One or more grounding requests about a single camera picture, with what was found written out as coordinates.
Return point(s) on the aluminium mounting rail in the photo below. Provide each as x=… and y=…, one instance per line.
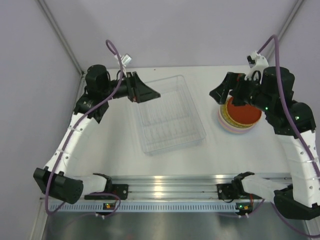
x=190, y=187

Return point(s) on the clear wire dish rack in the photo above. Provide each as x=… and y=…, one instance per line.
x=170, y=122

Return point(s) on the pink plate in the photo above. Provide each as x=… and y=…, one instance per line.
x=227, y=123

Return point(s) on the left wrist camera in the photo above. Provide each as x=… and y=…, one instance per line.
x=123, y=60

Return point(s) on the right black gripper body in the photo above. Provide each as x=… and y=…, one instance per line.
x=248, y=92

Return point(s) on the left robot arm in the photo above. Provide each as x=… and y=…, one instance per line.
x=56, y=179

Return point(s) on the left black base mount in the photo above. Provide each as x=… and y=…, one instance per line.
x=121, y=190

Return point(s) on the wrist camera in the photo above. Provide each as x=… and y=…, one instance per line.
x=257, y=63
x=123, y=60

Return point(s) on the blue plate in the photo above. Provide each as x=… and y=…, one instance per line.
x=235, y=130

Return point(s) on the dark red plate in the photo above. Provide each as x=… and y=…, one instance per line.
x=243, y=113

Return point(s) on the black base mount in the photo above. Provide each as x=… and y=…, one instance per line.
x=121, y=190
x=228, y=192

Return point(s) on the perforated metal cable tray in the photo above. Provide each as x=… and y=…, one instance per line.
x=148, y=207

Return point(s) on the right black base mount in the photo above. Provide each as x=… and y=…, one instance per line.
x=228, y=192

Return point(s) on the olive gold plate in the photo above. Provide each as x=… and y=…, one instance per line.
x=238, y=119

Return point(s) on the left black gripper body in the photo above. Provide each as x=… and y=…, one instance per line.
x=133, y=86

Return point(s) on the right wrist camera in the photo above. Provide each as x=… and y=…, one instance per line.
x=257, y=63

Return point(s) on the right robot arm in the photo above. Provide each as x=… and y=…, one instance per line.
x=294, y=125

